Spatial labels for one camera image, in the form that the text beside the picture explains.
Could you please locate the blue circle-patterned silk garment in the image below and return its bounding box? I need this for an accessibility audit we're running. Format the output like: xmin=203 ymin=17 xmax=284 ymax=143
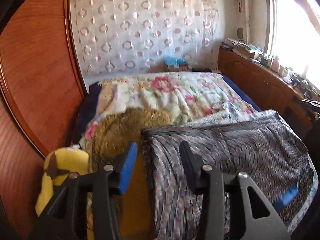
xmin=141 ymin=110 xmax=318 ymax=239

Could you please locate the clutter on sideboard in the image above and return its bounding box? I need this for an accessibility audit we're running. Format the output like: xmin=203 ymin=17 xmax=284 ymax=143
xmin=220 ymin=38 xmax=319 ymax=100

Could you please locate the long wooden sideboard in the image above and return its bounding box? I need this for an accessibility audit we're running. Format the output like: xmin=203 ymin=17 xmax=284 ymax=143
xmin=217 ymin=47 xmax=320 ymax=136

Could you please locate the yellow plush toy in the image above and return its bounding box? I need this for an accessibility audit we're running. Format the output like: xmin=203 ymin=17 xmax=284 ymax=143
xmin=28 ymin=147 xmax=89 ymax=239

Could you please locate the window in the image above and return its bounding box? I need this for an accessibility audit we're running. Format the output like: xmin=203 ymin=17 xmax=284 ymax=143
xmin=269 ymin=0 xmax=319 ymax=86

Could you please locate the yellow-green patterned cloth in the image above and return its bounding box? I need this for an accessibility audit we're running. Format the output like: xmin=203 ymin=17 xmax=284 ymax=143
xmin=86 ymin=108 xmax=171 ymax=239

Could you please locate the floral bed quilt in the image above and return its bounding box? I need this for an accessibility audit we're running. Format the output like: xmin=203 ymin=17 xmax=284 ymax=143
xmin=80 ymin=71 xmax=257 ymax=145

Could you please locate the wooden wardrobe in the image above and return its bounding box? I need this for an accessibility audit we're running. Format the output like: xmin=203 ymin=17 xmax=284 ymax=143
xmin=1 ymin=0 xmax=85 ymax=239

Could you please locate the blue tissue box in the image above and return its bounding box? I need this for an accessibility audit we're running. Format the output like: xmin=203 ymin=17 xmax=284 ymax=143
xmin=164 ymin=56 xmax=188 ymax=72

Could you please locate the white circle-patterned curtain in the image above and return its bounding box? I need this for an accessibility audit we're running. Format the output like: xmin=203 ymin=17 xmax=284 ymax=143
xmin=71 ymin=0 xmax=219 ymax=77

